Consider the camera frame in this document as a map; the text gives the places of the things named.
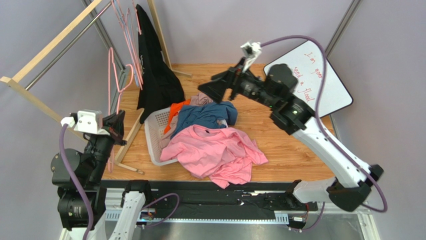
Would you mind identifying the pink t-shirt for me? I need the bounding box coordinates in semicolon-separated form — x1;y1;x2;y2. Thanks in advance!
159;125;269;189

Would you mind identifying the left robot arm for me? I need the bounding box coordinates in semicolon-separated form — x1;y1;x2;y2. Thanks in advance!
50;109;127;240

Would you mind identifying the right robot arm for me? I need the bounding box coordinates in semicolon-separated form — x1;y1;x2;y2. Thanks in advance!
198;63;384;212

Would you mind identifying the teal blue t-shirt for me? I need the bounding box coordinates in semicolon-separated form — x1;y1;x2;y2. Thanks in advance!
170;101;238;139

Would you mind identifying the black hanging t-shirt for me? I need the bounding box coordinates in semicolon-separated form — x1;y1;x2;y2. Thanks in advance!
135;4;185;124

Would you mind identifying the white plastic laundry basket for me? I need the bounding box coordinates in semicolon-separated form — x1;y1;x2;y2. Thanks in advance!
144;106;231;167

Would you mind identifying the orange garment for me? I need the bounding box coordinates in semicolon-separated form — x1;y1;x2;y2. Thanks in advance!
163;99;191;134

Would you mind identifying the white board with red writing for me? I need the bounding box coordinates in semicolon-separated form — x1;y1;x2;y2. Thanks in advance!
263;41;354;118

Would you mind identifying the wooden clothes rack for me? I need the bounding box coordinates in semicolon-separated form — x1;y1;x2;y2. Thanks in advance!
0;0;193;175

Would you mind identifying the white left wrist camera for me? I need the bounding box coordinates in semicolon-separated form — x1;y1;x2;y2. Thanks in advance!
60;109;104;135

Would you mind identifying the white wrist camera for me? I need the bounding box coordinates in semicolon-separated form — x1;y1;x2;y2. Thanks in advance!
240;40;262;73
60;109;104;135

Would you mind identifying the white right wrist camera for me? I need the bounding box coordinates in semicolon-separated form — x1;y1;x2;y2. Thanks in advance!
240;40;262;73

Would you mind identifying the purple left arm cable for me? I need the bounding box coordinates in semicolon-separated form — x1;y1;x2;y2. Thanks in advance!
59;123;181;240

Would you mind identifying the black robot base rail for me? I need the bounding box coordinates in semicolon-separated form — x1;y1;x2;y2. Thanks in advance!
99;180;334;221

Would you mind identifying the white slotted cable duct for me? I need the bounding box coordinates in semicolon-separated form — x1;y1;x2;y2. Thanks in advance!
103;209;290;225

